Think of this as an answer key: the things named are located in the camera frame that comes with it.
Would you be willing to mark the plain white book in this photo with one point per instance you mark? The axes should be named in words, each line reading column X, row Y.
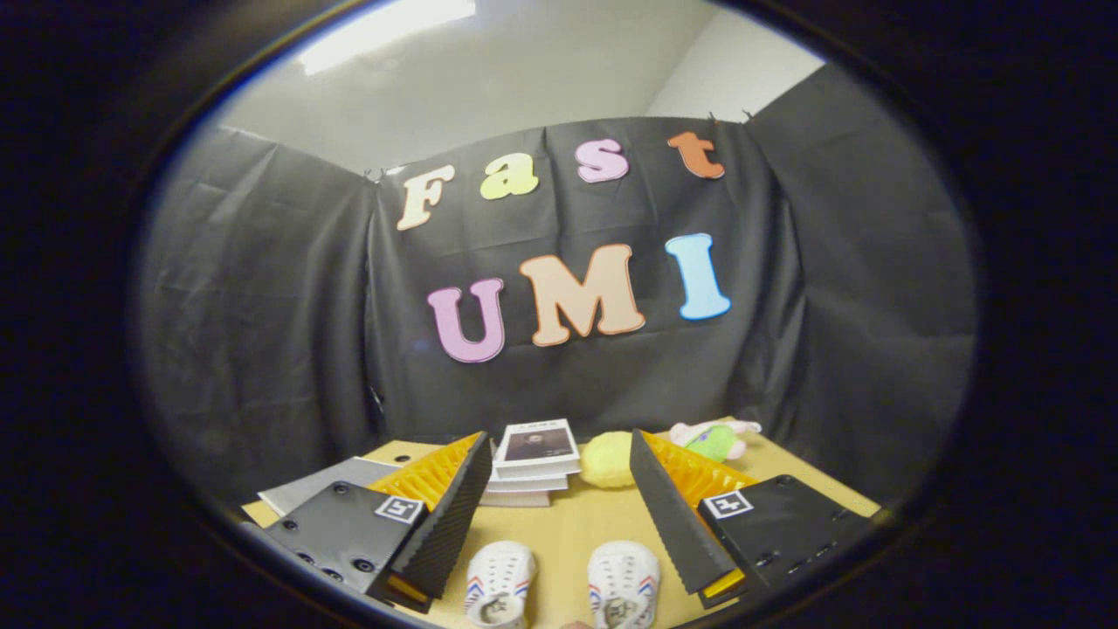
column 524, row 483

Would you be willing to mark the yellow round plush cushion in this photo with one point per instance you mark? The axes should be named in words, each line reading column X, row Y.
column 607, row 460

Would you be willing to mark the grey storage box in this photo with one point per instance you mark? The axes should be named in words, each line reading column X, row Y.
column 319, row 485

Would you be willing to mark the white striped shoe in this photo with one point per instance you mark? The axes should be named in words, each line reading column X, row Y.
column 623, row 568
column 502, row 568

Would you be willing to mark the pale pink book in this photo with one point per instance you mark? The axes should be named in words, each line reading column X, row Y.
column 514, row 499

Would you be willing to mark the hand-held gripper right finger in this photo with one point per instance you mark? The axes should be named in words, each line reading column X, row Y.
column 668, row 515

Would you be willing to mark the white portrait cover book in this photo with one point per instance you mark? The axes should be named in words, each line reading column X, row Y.
column 534, row 447

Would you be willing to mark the pink and green plush toy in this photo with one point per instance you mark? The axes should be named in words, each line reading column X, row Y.
column 712, row 441

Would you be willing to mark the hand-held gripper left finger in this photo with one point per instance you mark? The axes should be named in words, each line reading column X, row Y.
column 450, row 515

